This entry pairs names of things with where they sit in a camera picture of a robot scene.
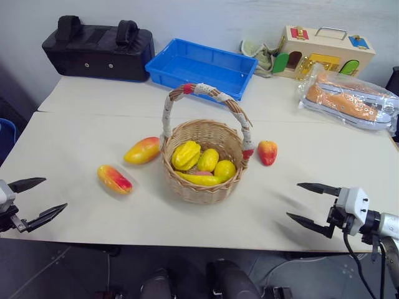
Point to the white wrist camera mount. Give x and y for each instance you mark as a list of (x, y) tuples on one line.
[(355, 202), (5, 194)]

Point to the yellow red mango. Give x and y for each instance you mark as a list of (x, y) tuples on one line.
[(141, 151)]

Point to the green beige cloth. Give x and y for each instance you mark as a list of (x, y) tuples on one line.
[(260, 54)]

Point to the red-yellow mango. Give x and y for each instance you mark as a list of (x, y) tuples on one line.
[(114, 180)]

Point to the blue plastic tray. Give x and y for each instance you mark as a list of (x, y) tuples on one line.
[(199, 67)]

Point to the pink peach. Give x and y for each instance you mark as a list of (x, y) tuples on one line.
[(204, 172)]

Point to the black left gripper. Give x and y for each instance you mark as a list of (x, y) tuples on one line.
[(9, 222)]

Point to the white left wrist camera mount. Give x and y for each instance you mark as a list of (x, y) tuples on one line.
[(5, 194)]

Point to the orange shoes in plastic bag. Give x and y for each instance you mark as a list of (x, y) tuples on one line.
[(346, 99)]

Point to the black fabric bag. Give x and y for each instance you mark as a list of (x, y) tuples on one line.
[(99, 56)]

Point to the blue bin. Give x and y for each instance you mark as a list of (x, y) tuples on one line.
[(6, 140)]

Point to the yellow lemon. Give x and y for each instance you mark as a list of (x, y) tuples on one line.
[(208, 159)]

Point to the yellow starfruit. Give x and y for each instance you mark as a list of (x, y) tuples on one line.
[(185, 155)]

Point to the red-yellow peach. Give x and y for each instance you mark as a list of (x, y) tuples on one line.
[(267, 152)]

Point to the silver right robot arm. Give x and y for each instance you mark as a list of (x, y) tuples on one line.
[(388, 222)]

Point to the yellow banana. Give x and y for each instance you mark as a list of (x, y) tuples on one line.
[(202, 179)]

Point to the dark rounded robot part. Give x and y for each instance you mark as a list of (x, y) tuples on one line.
[(156, 285), (232, 280)]

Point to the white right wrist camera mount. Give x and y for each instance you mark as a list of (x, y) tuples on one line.
[(355, 202)]

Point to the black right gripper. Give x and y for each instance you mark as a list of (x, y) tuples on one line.
[(338, 218)]

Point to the wooden lock toy box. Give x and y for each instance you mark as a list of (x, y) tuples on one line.
[(324, 50)]

